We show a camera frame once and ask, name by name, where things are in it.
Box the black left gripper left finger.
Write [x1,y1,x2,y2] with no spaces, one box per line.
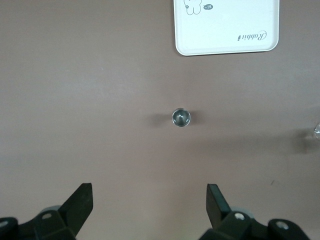
[0,183,94,240]

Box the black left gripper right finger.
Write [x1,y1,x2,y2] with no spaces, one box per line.
[206,183,311,240]

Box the steel double jigger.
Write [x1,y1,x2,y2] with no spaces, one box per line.
[171,107,192,128]

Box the white rabbit print tray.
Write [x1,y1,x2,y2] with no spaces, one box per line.
[173,0,280,56]

